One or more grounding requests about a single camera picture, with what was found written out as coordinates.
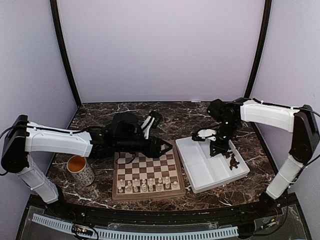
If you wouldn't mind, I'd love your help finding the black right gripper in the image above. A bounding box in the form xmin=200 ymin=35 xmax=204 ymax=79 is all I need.
xmin=210 ymin=119 xmax=240 ymax=156

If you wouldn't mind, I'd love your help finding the white chess piece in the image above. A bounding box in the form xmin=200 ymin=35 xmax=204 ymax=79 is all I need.
xmin=156 ymin=183 xmax=163 ymax=192
xmin=148 ymin=184 xmax=154 ymax=192

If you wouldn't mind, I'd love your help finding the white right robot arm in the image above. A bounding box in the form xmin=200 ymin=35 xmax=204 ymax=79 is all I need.
xmin=207 ymin=98 xmax=320 ymax=217

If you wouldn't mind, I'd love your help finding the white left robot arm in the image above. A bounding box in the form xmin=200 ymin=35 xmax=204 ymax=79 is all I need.
xmin=0 ymin=111 xmax=173 ymax=218

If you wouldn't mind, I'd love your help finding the pile of dark chess pieces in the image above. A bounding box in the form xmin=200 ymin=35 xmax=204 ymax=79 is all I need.
xmin=222 ymin=151 xmax=240 ymax=171

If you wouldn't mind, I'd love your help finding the wooden chess board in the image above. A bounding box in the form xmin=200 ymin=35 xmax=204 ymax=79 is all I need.
xmin=112 ymin=140 xmax=186 ymax=202

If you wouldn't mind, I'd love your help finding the white divided plastic tray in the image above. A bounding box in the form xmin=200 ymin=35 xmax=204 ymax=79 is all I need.
xmin=175 ymin=137 xmax=250 ymax=194

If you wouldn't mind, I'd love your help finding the patterned mug with orange liquid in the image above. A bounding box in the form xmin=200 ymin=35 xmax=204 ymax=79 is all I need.
xmin=66 ymin=155 xmax=95 ymax=187

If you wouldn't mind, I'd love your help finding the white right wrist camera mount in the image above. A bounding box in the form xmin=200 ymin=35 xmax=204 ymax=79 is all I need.
xmin=191 ymin=128 xmax=217 ymax=142

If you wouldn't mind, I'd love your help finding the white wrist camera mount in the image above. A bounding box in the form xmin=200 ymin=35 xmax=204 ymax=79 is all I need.
xmin=141 ymin=110 xmax=163 ymax=140
xmin=191 ymin=128 xmax=217 ymax=142

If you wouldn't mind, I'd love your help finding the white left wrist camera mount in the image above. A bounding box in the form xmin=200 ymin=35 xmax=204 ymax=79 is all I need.
xmin=141 ymin=110 xmax=163 ymax=140

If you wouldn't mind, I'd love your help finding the black front rail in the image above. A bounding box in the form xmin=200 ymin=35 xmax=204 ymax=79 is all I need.
xmin=24 ymin=193 xmax=301 ymax=230

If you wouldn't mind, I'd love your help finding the white slotted cable duct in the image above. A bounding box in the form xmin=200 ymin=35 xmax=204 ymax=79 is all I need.
xmin=31 ymin=213 xmax=239 ymax=240

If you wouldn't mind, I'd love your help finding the black enclosure frame post right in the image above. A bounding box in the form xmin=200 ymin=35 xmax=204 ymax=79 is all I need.
xmin=244 ymin=0 xmax=272 ymax=98

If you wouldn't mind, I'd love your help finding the black enclosure frame post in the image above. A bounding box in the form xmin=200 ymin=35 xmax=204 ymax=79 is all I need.
xmin=244 ymin=0 xmax=272 ymax=98
xmin=49 ymin=0 xmax=82 ymax=108

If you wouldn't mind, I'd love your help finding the black enclosure frame post left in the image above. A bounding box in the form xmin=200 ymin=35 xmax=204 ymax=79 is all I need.
xmin=49 ymin=0 xmax=82 ymax=108

